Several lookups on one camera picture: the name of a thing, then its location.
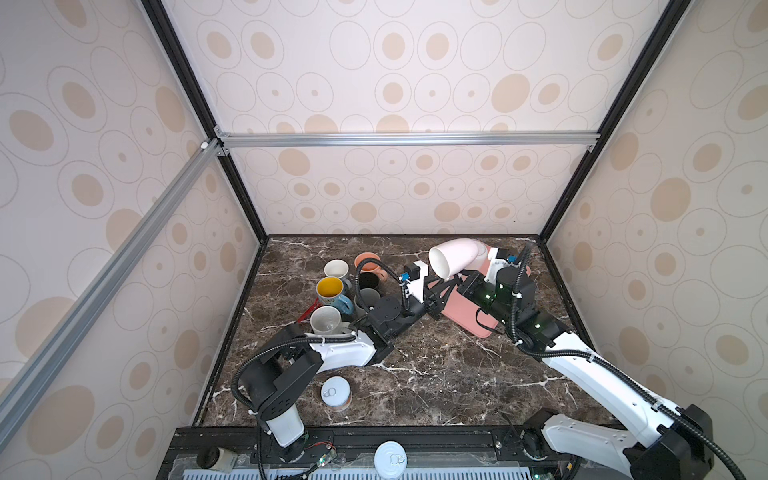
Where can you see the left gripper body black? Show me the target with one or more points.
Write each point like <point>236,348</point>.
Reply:
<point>406,313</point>

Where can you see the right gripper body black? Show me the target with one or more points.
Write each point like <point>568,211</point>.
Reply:
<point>485,296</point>

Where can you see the grey mug handle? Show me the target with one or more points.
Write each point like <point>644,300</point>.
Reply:
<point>367,298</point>

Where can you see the black mug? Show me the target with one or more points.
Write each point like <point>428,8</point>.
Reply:
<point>368,280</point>

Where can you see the pink plastic tray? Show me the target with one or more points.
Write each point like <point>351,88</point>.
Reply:
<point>468,316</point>

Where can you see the cream and pink mug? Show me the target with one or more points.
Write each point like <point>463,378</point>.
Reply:
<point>369,262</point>

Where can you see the cream speckled mug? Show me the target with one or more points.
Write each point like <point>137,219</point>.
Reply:
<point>327,321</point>

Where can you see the blue butterfly mug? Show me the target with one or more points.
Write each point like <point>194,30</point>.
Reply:
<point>330,292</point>

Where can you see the grey mug white interior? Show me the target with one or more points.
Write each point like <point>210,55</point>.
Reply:
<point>337,268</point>

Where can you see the pale pink mug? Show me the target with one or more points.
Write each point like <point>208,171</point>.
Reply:
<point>454,256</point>

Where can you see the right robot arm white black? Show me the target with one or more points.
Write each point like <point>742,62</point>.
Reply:
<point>657,438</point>

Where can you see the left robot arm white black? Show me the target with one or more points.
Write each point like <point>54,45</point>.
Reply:
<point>270,382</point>

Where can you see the orange label tin can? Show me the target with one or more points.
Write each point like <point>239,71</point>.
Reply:
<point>336,393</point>

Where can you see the left aluminium crossbar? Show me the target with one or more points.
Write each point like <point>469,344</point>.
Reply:
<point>41,370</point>

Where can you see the aluminium crossbar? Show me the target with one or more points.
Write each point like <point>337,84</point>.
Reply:
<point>227,141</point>
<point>41,370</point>

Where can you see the back aluminium crossbar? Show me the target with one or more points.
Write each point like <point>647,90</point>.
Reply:
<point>227,141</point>

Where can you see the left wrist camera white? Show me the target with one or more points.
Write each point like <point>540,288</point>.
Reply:
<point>413,280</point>

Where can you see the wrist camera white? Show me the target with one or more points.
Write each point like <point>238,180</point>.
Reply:
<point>413,280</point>
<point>499,258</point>

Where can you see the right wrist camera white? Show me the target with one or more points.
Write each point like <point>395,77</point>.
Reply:
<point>499,258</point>

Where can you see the red handled metal tongs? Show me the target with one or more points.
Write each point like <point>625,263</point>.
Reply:
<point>308,312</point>

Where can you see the white can on rail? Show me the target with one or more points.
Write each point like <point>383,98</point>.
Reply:
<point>390,460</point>

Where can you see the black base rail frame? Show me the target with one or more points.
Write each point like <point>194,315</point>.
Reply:
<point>337,452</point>

